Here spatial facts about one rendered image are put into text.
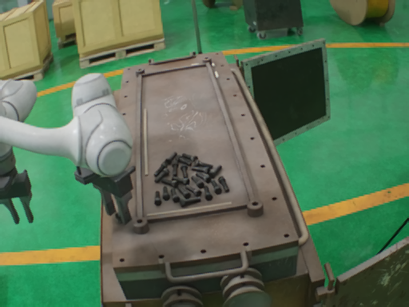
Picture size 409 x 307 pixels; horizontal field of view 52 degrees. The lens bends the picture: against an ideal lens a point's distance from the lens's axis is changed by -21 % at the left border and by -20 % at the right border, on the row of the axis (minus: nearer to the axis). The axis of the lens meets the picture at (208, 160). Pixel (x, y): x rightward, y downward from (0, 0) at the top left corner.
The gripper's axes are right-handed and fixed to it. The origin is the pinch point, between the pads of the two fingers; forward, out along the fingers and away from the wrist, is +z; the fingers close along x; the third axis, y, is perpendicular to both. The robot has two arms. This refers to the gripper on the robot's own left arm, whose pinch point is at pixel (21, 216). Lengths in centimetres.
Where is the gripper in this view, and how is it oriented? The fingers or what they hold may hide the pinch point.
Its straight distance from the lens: 139.1
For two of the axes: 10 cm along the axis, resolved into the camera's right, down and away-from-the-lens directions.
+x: -9.9, 1.4, -0.2
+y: -0.9, -5.4, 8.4
